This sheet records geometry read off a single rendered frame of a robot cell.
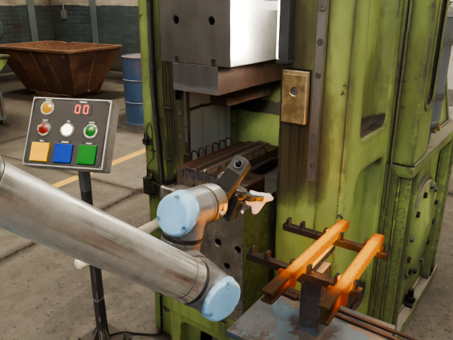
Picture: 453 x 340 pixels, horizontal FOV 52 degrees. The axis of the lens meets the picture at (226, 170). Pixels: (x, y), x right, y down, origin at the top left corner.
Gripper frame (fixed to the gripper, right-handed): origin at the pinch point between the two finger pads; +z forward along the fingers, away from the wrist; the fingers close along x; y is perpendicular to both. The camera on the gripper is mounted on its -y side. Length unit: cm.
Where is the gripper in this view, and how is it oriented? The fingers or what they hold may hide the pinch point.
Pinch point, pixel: (251, 183)
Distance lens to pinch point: 128.3
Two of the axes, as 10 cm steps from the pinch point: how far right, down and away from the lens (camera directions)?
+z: 4.7, -1.1, 8.8
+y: -3.6, 8.8, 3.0
